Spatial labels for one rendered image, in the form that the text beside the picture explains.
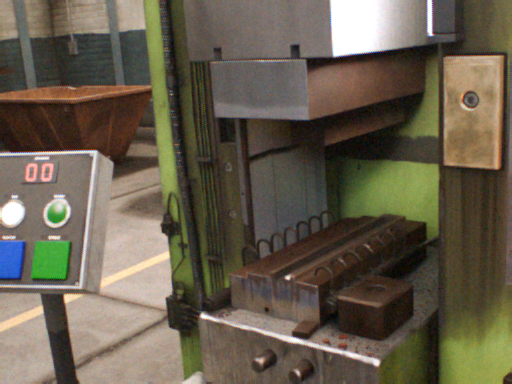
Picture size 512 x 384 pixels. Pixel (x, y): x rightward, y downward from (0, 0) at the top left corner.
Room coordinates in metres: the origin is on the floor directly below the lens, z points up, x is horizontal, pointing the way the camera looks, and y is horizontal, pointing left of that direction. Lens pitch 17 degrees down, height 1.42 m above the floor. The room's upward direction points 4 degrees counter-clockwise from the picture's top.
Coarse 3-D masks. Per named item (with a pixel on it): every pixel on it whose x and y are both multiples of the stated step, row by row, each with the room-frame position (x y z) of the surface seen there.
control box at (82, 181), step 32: (0, 160) 1.41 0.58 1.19; (32, 160) 1.40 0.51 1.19; (64, 160) 1.38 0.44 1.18; (96, 160) 1.37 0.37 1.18; (0, 192) 1.38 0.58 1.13; (32, 192) 1.36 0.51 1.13; (64, 192) 1.34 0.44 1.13; (96, 192) 1.35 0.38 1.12; (0, 224) 1.34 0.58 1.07; (32, 224) 1.33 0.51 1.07; (64, 224) 1.31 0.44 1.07; (96, 224) 1.33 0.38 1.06; (32, 256) 1.29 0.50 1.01; (96, 256) 1.31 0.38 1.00; (0, 288) 1.29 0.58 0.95; (32, 288) 1.26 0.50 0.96; (64, 288) 1.25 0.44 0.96; (96, 288) 1.29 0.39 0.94
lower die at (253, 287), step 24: (384, 216) 1.47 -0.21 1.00; (312, 240) 1.39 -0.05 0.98; (336, 240) 1.32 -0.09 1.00; (360, 240) 1.30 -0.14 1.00; (384, 240) 1.32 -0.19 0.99; (408, 240) 1.36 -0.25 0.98; (264, 264) 1.26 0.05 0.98; (288, 264) 1.19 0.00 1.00; (312, 264) 1.18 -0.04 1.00; (336, 264) 1.19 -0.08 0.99; (360, 264) 1.21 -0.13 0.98; (408, 264) 1.36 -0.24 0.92; (240, 288) 1.20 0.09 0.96; (264, 288) 1.16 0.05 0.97; (288, 288) 1.13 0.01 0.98; (312, 288) 1.10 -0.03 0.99; (336, 288) 1.14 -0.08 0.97; (264, 312) 1.17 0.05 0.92; (288, 312) 1.13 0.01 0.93; (312, 312) 1.10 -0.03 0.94; (336, 312) 1.14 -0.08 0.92
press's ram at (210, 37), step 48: (192, 0) 1.23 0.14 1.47; (240, 0) 1.17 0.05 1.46; (288, 0) 1.11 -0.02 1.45; (336, 0) 1.08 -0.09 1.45; (384, 0) 1.19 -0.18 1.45; (192, 48) 1.24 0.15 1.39; (240, 48) 1.17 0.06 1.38; (288, 48) 1.11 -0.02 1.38; (336, 48) 1.07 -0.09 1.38; (384, 48) 1.19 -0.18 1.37
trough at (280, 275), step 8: (368, 224) 1.41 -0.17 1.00; (376, 224) 1.44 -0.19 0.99; (384, 224) 1.45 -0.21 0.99; (360, 232) 1.39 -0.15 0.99; (368, 232) 1.40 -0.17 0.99; (344, 240) 1.34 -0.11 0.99; (352, 240) 1.35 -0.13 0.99; (328, 248) 1.29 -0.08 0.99; (336, 248) 1.31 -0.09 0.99; (312, 256) 1.24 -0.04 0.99; (320, 256) 1.26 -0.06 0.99; (296, 264) 1.20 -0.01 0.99; (304, 264) 1.22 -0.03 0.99; (280, 272) 1.16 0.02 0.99; (288, 272) 1.18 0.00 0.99; (280, 280) 1.15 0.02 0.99; (288, 280) 1.14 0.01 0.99
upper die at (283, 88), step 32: (224, 64) 1.19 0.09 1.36; (256, 64) 1.15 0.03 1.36; (288, 64) 1.11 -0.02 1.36; (320, 64) 1.12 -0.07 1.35; (352, 64) 1.20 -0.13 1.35; (384, 64) 1.29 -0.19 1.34; (416, 64) 1.40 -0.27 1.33; (224, 96) 1.20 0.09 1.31; (256, 96) 1.16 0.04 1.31; (288, 96) 1.12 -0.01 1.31; (320, 96) 1.12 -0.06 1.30; (352, 96) 1.20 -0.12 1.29; (384, 96) 1.29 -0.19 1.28
